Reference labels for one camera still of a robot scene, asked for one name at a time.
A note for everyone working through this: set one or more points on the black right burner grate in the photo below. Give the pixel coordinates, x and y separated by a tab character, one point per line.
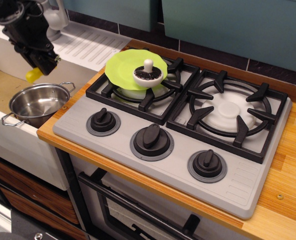
252	144

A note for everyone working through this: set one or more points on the white toy mushroom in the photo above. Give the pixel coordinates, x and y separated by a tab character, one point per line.
148	75

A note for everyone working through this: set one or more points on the grey toy stove top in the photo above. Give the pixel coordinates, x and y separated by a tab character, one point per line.
237	193

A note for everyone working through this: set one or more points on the black left burner grate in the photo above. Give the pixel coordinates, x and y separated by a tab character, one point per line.
151	108

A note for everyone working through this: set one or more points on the black burner grate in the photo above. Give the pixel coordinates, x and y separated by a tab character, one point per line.
151	108
252	144

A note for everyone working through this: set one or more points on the black middle stove knob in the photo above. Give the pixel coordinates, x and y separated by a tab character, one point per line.
152	143

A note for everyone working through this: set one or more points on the black oven door handle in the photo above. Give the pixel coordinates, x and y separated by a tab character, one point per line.
183	234

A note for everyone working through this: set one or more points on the black right stove knob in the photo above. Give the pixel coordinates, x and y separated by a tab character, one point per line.
207	166

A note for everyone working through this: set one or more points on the stainless steel pot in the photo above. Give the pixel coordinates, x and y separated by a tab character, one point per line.
35	104

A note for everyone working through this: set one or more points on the wooden drawer front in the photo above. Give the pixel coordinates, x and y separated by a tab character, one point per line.
39	200

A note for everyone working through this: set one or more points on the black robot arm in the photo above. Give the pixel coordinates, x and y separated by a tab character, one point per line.
20	6

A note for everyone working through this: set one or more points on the black stove knob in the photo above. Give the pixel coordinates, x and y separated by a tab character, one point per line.
207	166
152	143
103	123

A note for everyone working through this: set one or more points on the black left stove knob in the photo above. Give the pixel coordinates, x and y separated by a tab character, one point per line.
103	123

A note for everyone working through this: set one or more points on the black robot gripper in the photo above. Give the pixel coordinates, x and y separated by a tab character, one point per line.
27	33

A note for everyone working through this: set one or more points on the green plastic plate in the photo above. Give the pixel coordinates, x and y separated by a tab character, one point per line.
119	69

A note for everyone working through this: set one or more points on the grey toy faucet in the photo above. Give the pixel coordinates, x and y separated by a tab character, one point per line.
57	19

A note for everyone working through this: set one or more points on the white toy sink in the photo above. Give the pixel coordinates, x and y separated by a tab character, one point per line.
84	51

